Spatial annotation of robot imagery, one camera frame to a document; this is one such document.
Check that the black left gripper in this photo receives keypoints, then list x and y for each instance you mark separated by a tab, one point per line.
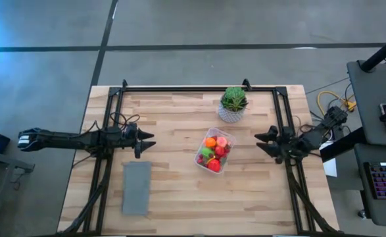
131	138

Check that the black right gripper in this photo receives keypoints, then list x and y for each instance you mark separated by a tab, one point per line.
284	145

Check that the clear plastic tub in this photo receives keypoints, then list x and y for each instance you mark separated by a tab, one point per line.
229	138

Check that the toy peach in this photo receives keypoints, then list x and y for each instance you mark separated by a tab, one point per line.
222	142

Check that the large red toy fruit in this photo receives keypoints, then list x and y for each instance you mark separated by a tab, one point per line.
214	165

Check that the small yellow toy banana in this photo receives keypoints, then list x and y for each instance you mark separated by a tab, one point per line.
211	159

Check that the green toy lime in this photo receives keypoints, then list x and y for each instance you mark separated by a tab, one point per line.
206	152

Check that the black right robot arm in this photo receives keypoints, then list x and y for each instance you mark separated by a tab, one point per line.
314	138

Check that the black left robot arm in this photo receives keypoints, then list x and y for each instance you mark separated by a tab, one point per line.
64	140

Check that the grey cloth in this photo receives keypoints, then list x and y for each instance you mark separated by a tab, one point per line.
136	187

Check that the succulent in patterned grey pot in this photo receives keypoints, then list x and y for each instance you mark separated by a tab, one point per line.
233	98

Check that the white paper sheet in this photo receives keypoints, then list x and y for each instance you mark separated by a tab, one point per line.
330	168

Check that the black bar under desk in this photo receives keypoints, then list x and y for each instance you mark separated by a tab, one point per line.
344	146

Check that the grey metal stand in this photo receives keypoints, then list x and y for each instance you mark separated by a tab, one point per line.
15	164

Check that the black pole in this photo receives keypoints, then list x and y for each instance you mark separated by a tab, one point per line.
380	52

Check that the black aluminium rig frame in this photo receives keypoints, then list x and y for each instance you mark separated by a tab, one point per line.
179	89

